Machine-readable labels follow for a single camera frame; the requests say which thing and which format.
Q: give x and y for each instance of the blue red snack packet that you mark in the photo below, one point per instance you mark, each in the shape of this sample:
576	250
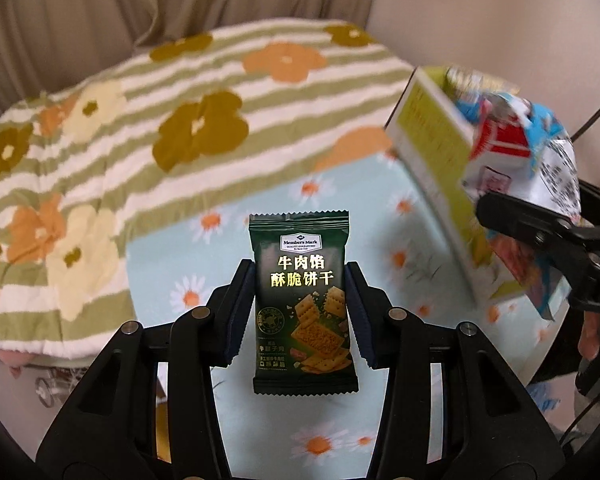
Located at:
505	125

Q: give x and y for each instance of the striped floral blanket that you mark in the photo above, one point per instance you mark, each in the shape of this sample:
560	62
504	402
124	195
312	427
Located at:
130	110

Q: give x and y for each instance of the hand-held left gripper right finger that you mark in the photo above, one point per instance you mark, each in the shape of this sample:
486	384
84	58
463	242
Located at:
362	320

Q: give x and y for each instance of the yellow-green cardboard box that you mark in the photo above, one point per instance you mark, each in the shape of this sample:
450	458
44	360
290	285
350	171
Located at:
430	125

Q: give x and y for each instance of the colourful snack packet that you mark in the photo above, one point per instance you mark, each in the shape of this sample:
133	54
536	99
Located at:
525	270

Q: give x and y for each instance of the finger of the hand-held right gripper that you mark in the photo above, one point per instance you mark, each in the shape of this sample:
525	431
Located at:
530	220

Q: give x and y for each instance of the person's right hand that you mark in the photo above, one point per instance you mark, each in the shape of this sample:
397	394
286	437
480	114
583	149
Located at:
594	335

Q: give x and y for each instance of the dark green cracker packet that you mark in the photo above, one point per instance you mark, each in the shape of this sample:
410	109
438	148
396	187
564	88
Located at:
300	280

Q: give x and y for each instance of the white pink snack packet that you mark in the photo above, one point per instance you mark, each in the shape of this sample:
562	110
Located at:
495	177

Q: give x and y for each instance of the light blue daisy sheet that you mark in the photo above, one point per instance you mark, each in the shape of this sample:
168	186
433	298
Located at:
300	195

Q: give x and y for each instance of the pink cloth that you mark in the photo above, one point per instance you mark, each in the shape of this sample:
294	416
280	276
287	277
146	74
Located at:
10	360

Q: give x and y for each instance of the beige curtain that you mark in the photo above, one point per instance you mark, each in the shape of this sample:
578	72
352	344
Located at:
130	0

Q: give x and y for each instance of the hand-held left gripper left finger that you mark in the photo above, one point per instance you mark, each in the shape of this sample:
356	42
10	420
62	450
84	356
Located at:
237	310

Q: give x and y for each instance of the white corn roll snack bag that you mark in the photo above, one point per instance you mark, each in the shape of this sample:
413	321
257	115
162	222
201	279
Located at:
560	175

